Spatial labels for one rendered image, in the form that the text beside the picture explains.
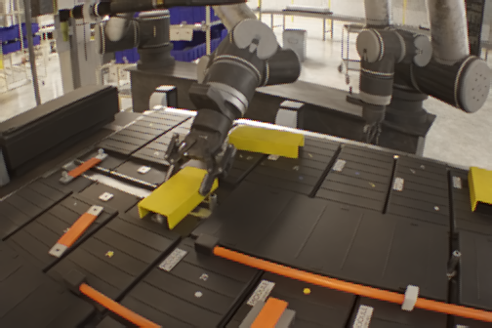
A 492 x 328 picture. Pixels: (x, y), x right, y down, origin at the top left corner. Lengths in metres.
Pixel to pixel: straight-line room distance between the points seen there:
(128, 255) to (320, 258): 0.29
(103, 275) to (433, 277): 0.49
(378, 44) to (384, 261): 0.65
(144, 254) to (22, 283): 0.21
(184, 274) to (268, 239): 0.14
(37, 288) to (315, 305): 0.39
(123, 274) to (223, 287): 0.15
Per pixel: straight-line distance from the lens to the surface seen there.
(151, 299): 0.51
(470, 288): 0.57
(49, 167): 0.96
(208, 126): 0.71
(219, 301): 0.49
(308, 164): 0.81
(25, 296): 0.56
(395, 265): 0.57
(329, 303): 0.50
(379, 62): 1.07
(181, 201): 0.65
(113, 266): 0.57
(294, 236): 0.59
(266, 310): 0.44
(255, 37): 0.80
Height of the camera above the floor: 1.37
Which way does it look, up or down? 27 degrees down
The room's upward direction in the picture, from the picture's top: straight up
